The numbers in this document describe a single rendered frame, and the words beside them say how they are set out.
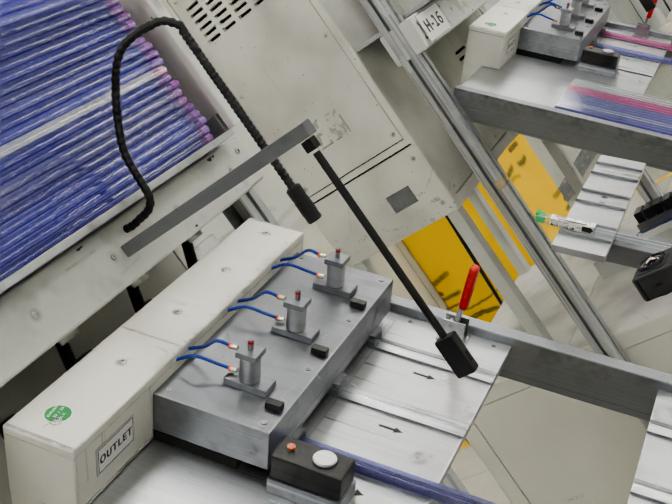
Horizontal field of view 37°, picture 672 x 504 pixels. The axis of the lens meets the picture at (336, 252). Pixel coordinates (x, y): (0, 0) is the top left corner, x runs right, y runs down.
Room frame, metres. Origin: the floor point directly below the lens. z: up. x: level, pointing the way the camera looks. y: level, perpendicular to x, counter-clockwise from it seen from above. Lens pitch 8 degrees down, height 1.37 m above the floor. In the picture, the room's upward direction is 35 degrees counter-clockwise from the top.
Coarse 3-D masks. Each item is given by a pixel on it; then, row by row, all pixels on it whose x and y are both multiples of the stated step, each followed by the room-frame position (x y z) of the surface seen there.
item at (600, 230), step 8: (536, 216) 1.35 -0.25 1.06; (544, 216) 1.34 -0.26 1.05; (600, 232) 1.31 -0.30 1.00; (608, 232) 1.31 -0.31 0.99; (616, 232) 1.30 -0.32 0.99; (624, 232) 1.30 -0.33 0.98; (632, 232) 1.30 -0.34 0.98; (624, 240) 1.30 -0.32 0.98; (632, 240) 1.29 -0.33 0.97; (640, 240) 1.29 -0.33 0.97; (648, 240) 1.28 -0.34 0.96; (656, 240) 1.28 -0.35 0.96; (664, 240) 1.28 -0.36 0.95; (656, 248) 1.28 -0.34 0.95; (664, 248) 1.28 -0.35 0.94
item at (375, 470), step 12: (312, 444) 1.03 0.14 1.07; (324, 444) 1.03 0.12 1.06; (348, 456) 1.01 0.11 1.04; (360, 456) 1.01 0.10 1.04; (360, 468) 1.00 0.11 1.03; (372, 468) 0.99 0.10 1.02; (384, 468) 0.99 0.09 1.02; (384, 480) 0.99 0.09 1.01; (396, 480) 0.98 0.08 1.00; (408, 480) 0.98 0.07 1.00; (420, 480) 0.98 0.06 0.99; (420, 492) 0.97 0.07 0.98; (432, 492) 0.97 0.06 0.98; (444, 492) 0.96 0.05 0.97; (456, 492) 0.96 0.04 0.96
